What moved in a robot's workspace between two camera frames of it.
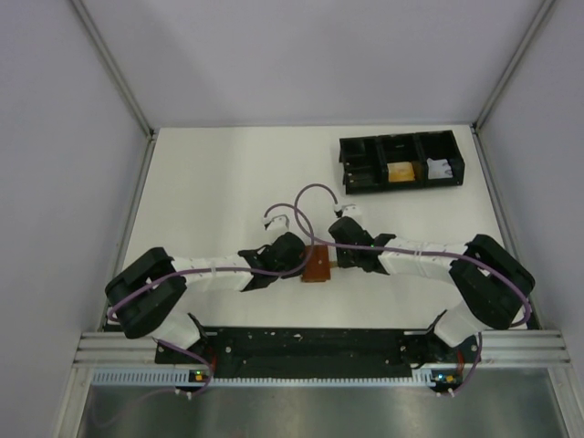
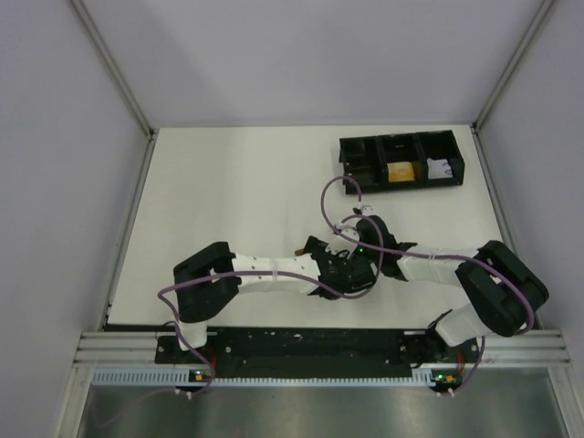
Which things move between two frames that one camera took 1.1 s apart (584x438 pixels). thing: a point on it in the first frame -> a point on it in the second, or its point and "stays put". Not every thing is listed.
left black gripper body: (294, 255) -> (358, 277)
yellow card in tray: (401, 172) stays put
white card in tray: (438, 168) stays put
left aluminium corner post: (113, 65) stays put
